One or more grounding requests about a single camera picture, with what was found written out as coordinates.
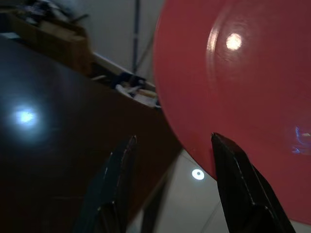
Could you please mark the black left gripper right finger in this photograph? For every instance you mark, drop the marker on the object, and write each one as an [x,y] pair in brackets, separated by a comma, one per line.
[245,194]

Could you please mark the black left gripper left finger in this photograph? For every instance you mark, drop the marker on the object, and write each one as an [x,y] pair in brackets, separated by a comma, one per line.
[114,184]

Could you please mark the red round plate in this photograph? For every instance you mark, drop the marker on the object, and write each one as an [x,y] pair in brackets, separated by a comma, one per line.
[243,97]

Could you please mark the brown cardboard box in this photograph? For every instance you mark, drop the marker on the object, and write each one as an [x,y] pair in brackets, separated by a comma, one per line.
[48,41]

